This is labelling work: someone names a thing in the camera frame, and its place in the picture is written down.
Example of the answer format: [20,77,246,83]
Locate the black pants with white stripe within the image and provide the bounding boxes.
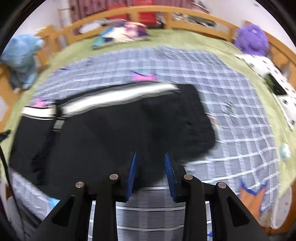
[9,82,215,198]

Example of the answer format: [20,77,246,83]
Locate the grey checked star bedsheet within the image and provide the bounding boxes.
[9,46,280,241]

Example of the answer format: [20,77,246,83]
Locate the small light blue ball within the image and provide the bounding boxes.
[280,143,291,162]

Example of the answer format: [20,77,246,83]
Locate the green fleece blanket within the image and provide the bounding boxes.
[6,30,295,205]

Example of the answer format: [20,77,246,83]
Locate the white spotted storage box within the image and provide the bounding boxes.
[235,54,295,130]

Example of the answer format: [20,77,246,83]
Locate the colourful geometric pillow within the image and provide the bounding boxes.
[92,22,151,49]

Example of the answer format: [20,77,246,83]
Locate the purple fluffy plush toy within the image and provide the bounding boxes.
[234,24,269,56]

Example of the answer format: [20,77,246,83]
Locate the red chair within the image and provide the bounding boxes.
[107,0,157,25]

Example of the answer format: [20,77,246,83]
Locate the light blue cloth on bedframe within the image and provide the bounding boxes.
[1,34,44,90]

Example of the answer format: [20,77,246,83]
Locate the red striped curtain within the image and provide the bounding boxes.
[69,0,163,23]

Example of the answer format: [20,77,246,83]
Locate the wooden bed frame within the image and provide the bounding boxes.
[1,5,295,130]

